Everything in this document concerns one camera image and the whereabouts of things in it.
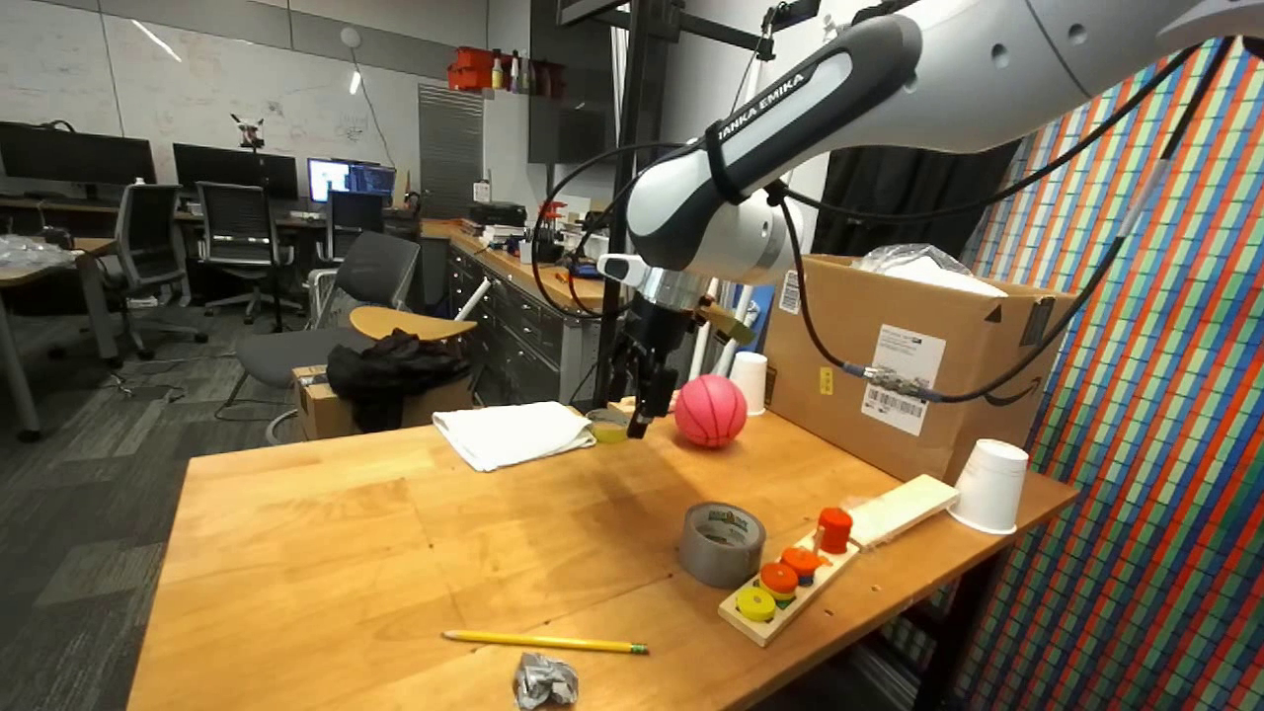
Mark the large brown cardboard box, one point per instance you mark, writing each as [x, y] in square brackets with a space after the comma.
[896, 357]

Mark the yellow pencil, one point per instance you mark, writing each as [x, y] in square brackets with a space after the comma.
[553, 640]

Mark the tan wrist camera bar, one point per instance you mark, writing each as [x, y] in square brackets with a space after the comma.
[726, 323]

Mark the grey office chair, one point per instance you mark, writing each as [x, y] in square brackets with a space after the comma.
[348, 298]

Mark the white folded paper sheet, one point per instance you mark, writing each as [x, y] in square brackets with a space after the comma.
[514, 436]

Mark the clear plastic bag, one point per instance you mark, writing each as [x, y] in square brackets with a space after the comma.
[930, 265]

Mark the small brown cardboard box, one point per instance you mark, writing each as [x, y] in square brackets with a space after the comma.
[319, 404]

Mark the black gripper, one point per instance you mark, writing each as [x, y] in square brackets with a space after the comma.
[655, 336]

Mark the black computer monitor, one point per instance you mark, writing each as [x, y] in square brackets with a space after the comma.
[73, 160]

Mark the round wooden stool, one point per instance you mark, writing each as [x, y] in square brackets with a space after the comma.
[407, 323]

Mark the white paper cup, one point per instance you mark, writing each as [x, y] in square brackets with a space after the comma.
[988, 486]
[753, 382]

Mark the grey duct tape roll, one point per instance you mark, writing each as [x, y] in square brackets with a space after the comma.
[722, 545]

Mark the white plastic-wrapped wooden plank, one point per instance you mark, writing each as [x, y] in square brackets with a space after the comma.
[901, 512]

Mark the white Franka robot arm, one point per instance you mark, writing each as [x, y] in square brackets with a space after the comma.
[844, 119]

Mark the pink mini basketball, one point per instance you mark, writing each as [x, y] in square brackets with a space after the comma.
[709, 411]

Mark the black office chair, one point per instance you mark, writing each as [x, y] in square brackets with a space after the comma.
[153, 258]
[241, 241]

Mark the red box on shelf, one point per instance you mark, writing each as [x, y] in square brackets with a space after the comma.
[472, 69]

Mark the black bag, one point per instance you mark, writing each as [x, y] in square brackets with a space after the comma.
[382, 375]

